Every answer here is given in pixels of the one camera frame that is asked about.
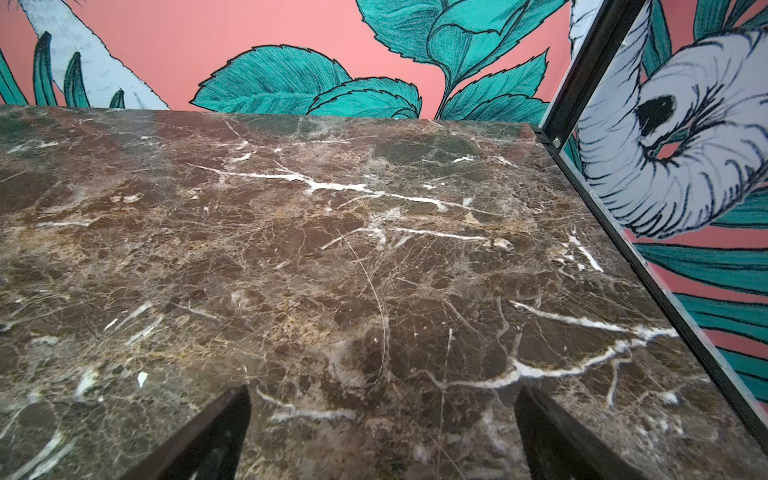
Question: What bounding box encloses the black right frame post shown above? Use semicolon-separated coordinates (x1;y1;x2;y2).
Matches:
536;1;767;452

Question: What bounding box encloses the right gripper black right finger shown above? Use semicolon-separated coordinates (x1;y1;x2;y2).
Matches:
514;386;644;480

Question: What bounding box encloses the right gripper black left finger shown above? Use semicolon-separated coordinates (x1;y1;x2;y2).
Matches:
123;385;252;479

